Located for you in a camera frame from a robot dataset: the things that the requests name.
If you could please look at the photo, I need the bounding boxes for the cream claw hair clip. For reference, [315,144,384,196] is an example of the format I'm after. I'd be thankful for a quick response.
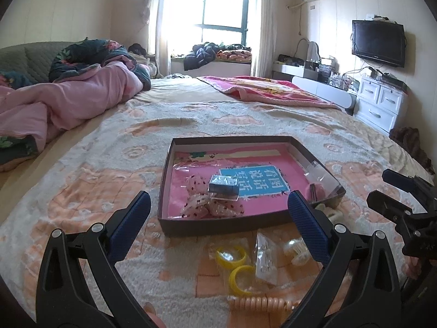
[315,204,344,224]

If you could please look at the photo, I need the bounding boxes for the white pearl hair accessory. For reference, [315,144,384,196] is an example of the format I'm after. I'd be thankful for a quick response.
[283,237,311,267]

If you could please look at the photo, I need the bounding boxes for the peach spiral hair tie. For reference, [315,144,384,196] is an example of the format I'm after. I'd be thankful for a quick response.
[226,295,303,312]

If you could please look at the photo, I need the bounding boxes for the earrings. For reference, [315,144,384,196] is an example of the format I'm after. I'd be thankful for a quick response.
[255,232,278,286]

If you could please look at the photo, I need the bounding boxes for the polka dot fabric scrunchie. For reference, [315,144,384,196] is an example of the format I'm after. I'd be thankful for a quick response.
[180,175,244,219]

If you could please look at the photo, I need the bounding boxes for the yellow bangles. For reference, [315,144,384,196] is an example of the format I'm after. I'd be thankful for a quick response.
[214,245,256,297]

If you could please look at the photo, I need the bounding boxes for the blue small jewelry box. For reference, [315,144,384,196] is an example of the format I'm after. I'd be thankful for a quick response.
[207,175,240,201]

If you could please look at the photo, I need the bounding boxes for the white drawer cabinet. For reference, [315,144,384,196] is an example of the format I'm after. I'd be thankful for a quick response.
[353,76,408,136]

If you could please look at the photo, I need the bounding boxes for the white dressing desk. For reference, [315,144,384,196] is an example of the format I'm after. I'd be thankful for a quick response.
[272,54,356,116]

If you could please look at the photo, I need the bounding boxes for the cream patterned bedspread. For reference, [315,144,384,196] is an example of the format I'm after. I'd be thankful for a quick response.
[1,78,433,327]

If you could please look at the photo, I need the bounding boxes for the pink red blanket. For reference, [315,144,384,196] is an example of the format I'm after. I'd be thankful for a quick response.
[198,75,340,110]

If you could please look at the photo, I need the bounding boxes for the dark cardboard box tray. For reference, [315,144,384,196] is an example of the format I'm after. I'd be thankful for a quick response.
[158,136,346,237]

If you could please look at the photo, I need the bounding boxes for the pink quilt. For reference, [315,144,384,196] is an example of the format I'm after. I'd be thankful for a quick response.
[1,61,144,152]

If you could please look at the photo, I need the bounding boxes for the grey green headboard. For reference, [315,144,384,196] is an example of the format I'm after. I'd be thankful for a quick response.
[0,42,72,84]

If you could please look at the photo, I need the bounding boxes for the dark floral duvet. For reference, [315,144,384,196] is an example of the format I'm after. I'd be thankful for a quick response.
[1,39,151,90]

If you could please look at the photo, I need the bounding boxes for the white curtain right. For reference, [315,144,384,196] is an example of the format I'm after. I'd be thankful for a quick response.
[249,0,278,77]

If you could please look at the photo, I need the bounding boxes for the white curtain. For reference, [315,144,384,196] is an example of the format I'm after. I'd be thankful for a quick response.
[148,0,171,77]
[249,0,278,77]

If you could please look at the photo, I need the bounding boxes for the clothes pile on windowsill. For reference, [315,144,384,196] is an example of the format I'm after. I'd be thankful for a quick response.
[183,42,252,71]

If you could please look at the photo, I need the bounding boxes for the white curtain left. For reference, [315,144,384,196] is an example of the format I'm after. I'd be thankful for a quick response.
[148,0,171,77]

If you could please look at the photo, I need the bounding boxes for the black wall television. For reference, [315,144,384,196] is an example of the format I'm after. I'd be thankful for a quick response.
[352,20,407,68]

